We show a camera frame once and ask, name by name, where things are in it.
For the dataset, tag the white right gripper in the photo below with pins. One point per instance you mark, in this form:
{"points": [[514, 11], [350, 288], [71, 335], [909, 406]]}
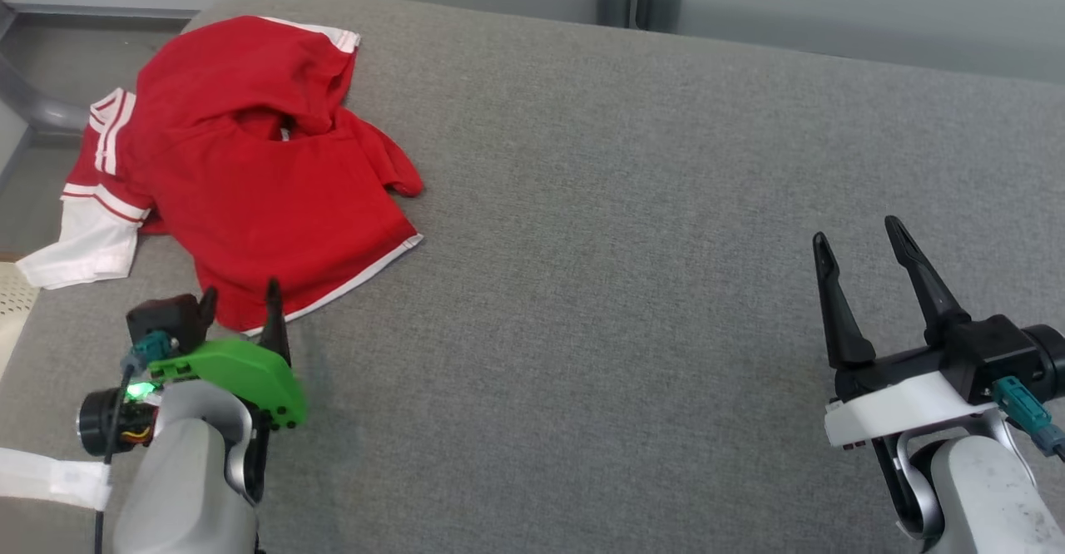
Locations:
{"points": [[899, 408]]}

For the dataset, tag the red shirt white sleeves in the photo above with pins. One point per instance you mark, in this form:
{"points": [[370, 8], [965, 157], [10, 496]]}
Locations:
{"points": [[250, 188]]}

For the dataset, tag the grey metal frame tube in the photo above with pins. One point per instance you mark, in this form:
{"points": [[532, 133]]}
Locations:
{"points": [[42, 109]]}

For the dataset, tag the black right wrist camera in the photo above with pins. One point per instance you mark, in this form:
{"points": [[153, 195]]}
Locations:
{"points": [[994, 350]]}

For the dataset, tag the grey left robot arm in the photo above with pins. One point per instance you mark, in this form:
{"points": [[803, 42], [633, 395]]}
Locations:
{"points": [[183, 487]]}

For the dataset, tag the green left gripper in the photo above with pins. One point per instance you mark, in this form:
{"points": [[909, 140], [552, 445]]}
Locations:
{"points": [[241, 375]]}

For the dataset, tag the beige perforated basket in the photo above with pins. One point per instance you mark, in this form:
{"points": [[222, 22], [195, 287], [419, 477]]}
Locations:
{"points": [[12, 304]]}

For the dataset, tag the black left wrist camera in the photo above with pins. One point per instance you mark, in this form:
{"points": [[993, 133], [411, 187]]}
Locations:
{"points": [[166, 321]]}

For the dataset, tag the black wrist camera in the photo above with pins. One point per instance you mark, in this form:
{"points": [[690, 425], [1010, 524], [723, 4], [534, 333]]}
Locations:
{"points": [[994, 350], [166, 321]]}

